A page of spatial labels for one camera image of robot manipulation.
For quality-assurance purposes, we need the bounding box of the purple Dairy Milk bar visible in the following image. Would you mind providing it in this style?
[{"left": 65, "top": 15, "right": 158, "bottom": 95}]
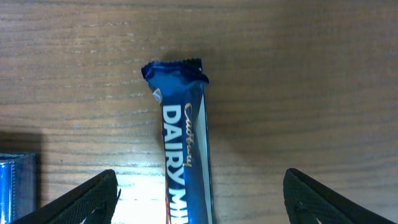
[{"left": 141, "top": 58, "right": 214, "bottom": 224}]

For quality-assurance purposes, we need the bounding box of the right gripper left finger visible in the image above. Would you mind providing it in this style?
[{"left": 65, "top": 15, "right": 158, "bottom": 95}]
[{"left": 12, "top": 169, "right": 120, "bottom": 224}]

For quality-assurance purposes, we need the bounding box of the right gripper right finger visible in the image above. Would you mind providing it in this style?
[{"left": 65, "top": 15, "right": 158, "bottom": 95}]
[{"left": 283, "top": 168, "right": 394, "bottom": 224}]

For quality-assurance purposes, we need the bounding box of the blue Eclipse mint box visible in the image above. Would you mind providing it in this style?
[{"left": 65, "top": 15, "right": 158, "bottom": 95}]
[{"left": 1, "top": 152, "right": 36, "bottom": 224}]

